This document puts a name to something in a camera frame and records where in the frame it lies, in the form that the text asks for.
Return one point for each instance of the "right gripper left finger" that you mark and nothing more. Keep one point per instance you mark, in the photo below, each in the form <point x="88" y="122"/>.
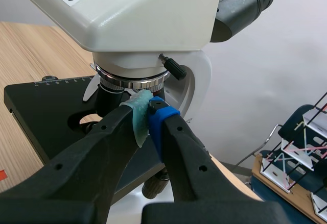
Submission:
<point x="84" y="162"/>

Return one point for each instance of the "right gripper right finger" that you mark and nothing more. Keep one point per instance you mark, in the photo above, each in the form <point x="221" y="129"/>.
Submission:
<point x="194" y="178"/>

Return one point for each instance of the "wooden desk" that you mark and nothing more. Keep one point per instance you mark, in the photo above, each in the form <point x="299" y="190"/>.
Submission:
<point x="274" y="185"/>

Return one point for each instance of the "white and black microscope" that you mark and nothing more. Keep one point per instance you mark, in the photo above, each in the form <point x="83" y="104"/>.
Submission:
<point x="143" y="17"/>

